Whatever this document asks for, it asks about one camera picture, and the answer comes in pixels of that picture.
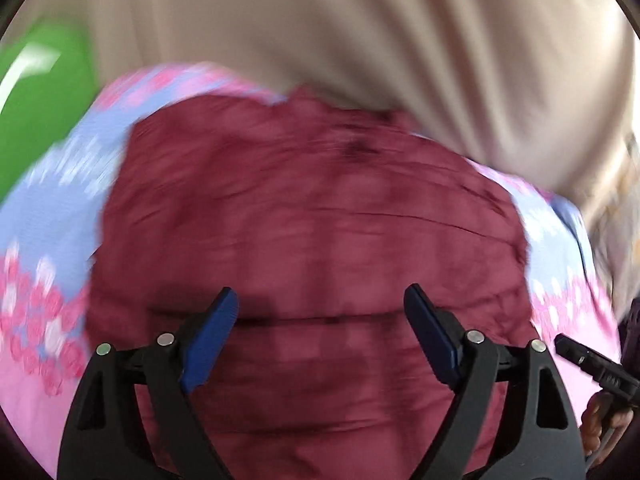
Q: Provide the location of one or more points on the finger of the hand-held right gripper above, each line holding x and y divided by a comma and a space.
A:
595, 365

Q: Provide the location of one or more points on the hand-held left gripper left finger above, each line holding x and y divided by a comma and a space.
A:
210, 345

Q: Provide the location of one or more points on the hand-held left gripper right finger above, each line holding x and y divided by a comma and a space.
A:
434, 335

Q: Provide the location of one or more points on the maroon garment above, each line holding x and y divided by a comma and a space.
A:
310, 220

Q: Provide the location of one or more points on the person's right hand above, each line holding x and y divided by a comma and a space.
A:
600, 417

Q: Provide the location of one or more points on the cream patterned cloth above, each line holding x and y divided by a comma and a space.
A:
617, 220

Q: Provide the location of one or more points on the pink blue floral bedsheet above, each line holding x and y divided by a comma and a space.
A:
55, 240

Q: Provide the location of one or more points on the green pillow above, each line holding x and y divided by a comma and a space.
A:
35, 100

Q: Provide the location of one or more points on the beige curtain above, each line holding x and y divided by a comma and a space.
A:
350, 30

